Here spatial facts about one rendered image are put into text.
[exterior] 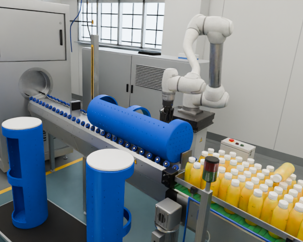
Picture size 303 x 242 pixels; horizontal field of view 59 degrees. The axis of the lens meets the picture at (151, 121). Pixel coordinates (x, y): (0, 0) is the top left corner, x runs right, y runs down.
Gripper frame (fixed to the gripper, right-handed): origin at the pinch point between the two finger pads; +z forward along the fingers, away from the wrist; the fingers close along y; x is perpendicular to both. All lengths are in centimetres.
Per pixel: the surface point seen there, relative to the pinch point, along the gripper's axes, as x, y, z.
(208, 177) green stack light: 63, 45, -5
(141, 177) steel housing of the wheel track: -3.6, 17.5, 35.0
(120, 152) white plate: -2.4, 38.5, 9.6
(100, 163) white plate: 1, 56, 10
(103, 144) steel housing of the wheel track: -47, 18, 25
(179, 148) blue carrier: 18.6, 6.1, 7.8
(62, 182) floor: -147, 2, 113
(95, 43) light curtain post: -122, -26, -49
